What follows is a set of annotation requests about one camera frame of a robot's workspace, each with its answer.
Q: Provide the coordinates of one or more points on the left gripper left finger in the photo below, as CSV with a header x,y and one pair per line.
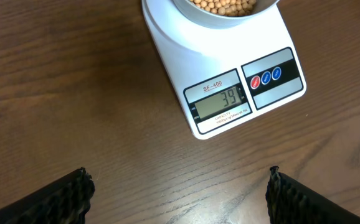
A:
x,y
66,200

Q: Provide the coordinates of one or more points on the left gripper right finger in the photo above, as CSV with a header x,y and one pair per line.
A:
x,y
289,201

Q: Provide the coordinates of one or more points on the white digital kitchen scale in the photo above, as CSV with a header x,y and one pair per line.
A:
x,y
225,77

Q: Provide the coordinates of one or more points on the grey round bowl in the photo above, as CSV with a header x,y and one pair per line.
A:
x,y
214,21

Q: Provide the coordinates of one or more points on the soybeans in bowl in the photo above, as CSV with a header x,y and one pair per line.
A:
x,y
229,8

